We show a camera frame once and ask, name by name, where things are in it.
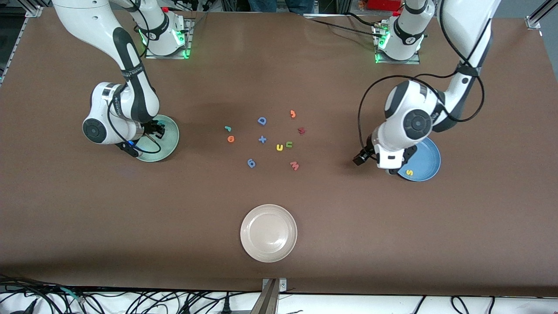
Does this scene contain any light green plate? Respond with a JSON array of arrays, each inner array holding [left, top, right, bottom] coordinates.
[[133, 115, 180, 163]]

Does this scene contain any black cable on tabletop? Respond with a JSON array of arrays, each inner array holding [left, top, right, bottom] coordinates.
[[347, 13, 384, 27], [310, 18, 379, 36]]

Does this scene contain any beige plate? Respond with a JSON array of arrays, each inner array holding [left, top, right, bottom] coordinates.
[[240, 204, 298, 263]]

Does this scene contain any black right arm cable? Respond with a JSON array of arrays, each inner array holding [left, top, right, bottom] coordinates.
[[107, 0, 163, 154]]

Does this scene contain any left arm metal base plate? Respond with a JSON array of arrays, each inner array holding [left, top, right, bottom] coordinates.
[[375, 24, 421, 65]]

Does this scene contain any red box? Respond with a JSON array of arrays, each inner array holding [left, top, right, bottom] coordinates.
[[360, 0, 404, 11]]

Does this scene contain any metal clamp bracket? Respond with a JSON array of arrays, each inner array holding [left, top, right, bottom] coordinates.
[[251, 278, 287, 314]]

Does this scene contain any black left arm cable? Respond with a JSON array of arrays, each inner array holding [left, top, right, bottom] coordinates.
[[357, 0, 491, 153]]

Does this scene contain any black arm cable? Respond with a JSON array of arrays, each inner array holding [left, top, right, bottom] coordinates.
[[357, 0, 491, 153], [107, 0, 163, 154]]

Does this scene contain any teal cable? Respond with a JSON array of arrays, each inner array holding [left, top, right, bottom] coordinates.
[[60, 286, 86, 304]]

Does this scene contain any person in blue jeans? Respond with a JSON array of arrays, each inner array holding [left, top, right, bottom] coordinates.
[[248, 0, 314, 14]]

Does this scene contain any blue plate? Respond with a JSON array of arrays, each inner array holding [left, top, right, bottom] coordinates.
[[397, 137, 441, 182]]

